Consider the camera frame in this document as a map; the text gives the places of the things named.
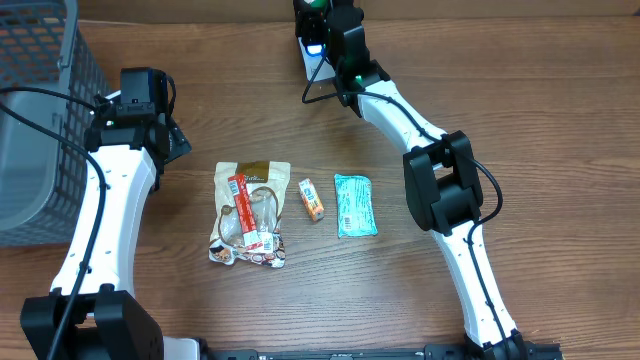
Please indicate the teal wet wipes pack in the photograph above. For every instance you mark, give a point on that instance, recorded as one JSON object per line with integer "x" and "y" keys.
{"x": 354, "y": 206}

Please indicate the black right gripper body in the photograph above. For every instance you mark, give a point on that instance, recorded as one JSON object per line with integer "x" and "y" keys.
{"x": 315, "y": 32}

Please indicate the green lid jar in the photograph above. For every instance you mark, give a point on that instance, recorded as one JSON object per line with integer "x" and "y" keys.
{"x": 317, "y": 3}

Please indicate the brown white snack bag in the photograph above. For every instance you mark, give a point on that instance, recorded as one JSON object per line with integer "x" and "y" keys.
{"x": 267, "y": 182}

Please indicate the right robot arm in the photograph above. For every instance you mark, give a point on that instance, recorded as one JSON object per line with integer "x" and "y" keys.
{"x": 442, "y": 178}

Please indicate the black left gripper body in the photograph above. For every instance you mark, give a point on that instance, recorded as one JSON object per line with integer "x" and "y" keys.
{"x": 178, "y": 142}

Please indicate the white barcode scanner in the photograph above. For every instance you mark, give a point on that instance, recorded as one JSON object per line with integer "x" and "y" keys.
{"x": 312, "y": 57}

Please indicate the red snack stick packet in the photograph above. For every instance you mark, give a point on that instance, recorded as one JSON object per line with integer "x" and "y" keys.
{"x": 238, "y": 187}

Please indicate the orange Kleenex tissue pack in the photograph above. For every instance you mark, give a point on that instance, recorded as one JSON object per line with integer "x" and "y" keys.
{"x": 311, "y": 200}

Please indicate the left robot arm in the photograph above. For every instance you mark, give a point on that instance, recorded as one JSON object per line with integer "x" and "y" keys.
{"x": 91, "y": 311}

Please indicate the grey plastic mesh basket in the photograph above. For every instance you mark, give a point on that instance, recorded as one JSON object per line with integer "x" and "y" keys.
{"x": 47, "y": 70}

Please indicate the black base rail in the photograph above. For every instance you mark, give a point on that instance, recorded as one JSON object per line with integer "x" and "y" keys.
{"x": 429, "y": 352}

